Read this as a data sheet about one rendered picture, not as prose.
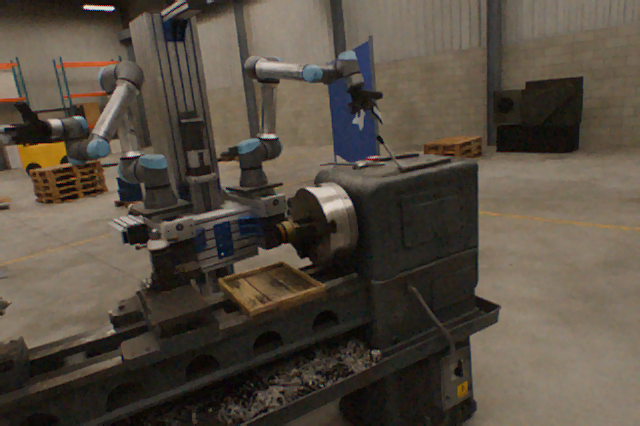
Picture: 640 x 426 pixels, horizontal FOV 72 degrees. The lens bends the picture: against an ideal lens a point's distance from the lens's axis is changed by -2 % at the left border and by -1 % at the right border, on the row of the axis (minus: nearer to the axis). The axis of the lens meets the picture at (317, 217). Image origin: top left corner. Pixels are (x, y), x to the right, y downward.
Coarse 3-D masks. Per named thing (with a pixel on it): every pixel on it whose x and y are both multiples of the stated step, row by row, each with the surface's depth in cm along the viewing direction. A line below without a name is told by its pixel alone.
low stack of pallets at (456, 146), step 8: (424, 144) 922; (432, 144) 909; (440, 144) 897; (448, 144) 891; (456, 144) 877; (464, 144) 974; (472, 144) 919; (480, 144) 949; (424, 152) 926; (432, 152) 914; (440, 152) 902; (448, 152) 892; (456, 152) 880; (464, 152) 949; (472, 152) 928; (480, 152) 962
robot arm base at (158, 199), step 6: (156, 186) 196; (162, 186) 197; (168, 186) 200; (150, 192) 197; (156, 192) 197; (162, 192) 198; (168, 192) 200; (174, 192) 204; (150, 198) 197; (156, 198) 197; (162, 198) 197; (168, 198) 199; (174, 198) 203; (144, 204) 200; (150, 204) 197; (156, 204) 196; (162, 204) 197; (168, 204) 199; (174, 204) 201
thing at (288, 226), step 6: (288, 222) 168; (276, 228) 166; (282, 228) 166; (288, 228) 166; (294, 228) 166; (276, 234) 171; (282, 234) 165; (288, 234) 165; (294, 234) 167; (276, 240) 169; (282, 240) 165; (288, 240) 166; (294, 240) 168
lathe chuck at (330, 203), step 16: (304, 192) 172; (320, 192) 166; (336, 192) 168; (304, 208) 175; (320, 208) 163; (336, 208) 163; (304, 224) 178; (336, 224) 162; (320, 240) 168; (336, 240) 163; (320, 256) 171; (336, 256) 169
